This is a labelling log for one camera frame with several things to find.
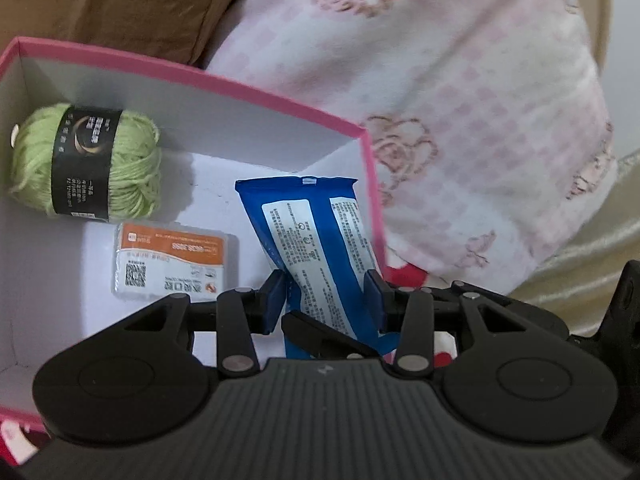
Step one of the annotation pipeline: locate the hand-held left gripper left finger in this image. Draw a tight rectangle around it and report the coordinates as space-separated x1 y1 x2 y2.
122 270 286 378

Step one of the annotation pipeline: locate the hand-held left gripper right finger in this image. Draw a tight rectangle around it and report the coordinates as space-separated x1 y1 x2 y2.
365 269 568 379

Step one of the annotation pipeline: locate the cartoon printed blanket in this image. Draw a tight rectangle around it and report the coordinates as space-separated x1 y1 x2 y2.
0 260 458 466

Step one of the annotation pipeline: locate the orange white card packet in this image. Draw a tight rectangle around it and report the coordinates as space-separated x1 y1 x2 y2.
111 222 240 303

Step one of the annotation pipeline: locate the beige satin cloth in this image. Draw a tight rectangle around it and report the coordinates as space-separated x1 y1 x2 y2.
510 147 640 311

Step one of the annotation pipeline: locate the green yarn ball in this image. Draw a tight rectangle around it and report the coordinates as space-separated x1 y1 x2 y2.
9 103 163 221

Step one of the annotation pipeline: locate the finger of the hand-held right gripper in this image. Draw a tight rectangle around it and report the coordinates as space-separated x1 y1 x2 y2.
281 310 385 361
425 280 511 306

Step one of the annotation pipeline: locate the pink cardboard box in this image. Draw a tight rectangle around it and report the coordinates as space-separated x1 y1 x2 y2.
0 36 387 433

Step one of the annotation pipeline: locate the blue plastic packet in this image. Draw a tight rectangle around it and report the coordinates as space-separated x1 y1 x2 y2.
235 176 388 361

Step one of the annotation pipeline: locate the brown embroidered pillow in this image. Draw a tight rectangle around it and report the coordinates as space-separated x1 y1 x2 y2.
0 0 266 68

